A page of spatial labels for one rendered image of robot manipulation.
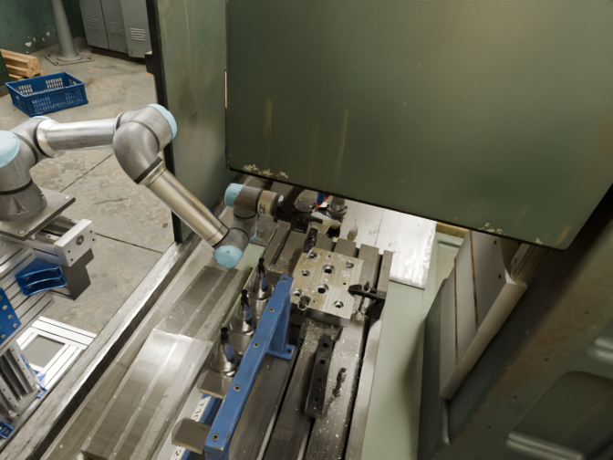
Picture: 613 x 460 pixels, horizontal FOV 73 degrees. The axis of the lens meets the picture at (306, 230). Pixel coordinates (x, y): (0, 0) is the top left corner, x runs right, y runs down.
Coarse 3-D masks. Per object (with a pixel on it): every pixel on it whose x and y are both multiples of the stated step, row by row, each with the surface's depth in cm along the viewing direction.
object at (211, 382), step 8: (200, 376) 89; (208, 376) 89; (216, 376) 89; (224, 376) 89; (232, 376) 89; (200, 384) 87; (208, 384) 87; (216, 384) 87; (224, 384) 88; (208, 392) 86; (216, 392) 86; (224, 392) 86
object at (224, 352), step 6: (228, 342) 87; (222, 348) 86; (228, 348) 87; (216, 354) 89; (222, 354) 87; (228, 354) 88; (216, 360) 89; (222, 360) 88; (228, 360) 89; (234, 360) 91; (222, 366) 89; (228, 366) 90
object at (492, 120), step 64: (256, 0) 62; (320, 0) 60; (384, 0) 58; (448, 0) 56; (512, 0) 54; (576, 0) 53; (256, 64) 68; (320, 64) 66; (384, 64) 63; (448, 64) 61; (512, 64) 59; (576, 64) 57; (256, 128) 76; (320, 128) 72; (384, 128) 69; (448, 128) 66; (512, 128) 64; (576, 128) 61; (320, 192) 81; (384, 192) 77; (448, 192) 73; (512, 192) 70; (576, 192) 67
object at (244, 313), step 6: (240, 300) 95; (240, 306) 95; (246, 306) 95; (240, 312) 96; (246, 312) 96; (234, 318) 99; (240, 318) 96; (246, 318) 96; (252, 318) 99; (240, 324) 97; (246, 324) 98
